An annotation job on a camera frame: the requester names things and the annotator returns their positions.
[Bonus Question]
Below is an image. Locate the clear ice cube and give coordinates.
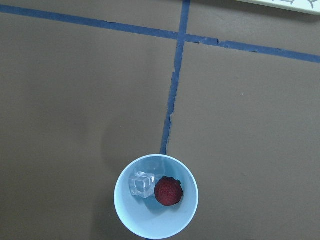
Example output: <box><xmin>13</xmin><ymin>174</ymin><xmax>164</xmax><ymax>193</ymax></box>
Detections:
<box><xmin>129</xmin><ymin>171</ymin><xmax>156</xmax><ymax>199</ymax></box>

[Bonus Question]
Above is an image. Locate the red strawberry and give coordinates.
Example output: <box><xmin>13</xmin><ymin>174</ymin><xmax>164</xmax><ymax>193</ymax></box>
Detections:
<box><xmin>154</xmin><ymin>176</ymin><xmax>184</xmax><ymax>207</ymax></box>

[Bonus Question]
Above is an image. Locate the light blue plastic cup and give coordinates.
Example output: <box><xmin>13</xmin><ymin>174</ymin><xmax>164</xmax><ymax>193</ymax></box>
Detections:
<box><xmin>114</xmin><ymin>154</ymin><xmax>199</xmax><ymax>240</ymax></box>

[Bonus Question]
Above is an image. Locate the cream bear serving tray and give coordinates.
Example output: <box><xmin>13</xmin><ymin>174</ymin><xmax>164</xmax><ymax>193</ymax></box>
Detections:
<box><xmin>239</xmin><ymin>0</ymin><xmax>320</xmax><ymax>16</ymax></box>

